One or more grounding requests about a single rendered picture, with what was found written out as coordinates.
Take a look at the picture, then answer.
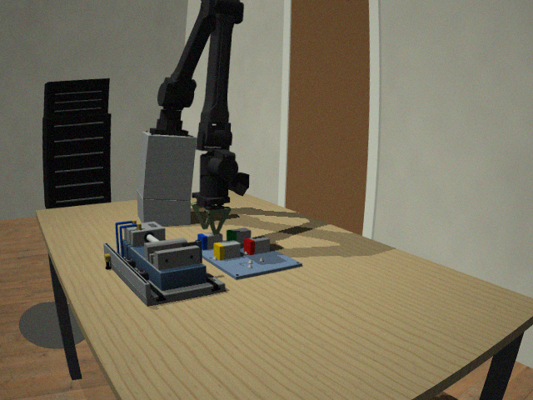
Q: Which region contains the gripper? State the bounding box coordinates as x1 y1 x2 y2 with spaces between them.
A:
191 175 231 235

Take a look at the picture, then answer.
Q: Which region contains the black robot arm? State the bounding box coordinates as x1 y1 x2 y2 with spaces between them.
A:
150 0 249 198

